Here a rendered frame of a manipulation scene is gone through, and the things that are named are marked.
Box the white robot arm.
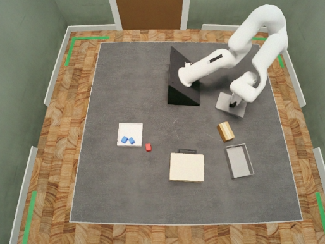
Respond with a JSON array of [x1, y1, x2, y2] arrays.
[[178, 5, 288, 103]]

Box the small blue block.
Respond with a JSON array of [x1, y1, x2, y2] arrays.
[[121, 136, 128, 144], [128, 137, 135, 145]]

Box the brown cardboard box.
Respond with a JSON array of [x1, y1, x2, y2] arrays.
[[217, 122, 235, 143]]

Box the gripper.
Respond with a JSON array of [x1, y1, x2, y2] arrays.
[[229, 93, 242, 108]]

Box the small red block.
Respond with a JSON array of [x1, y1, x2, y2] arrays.
[[146, 143, 151, 152]]

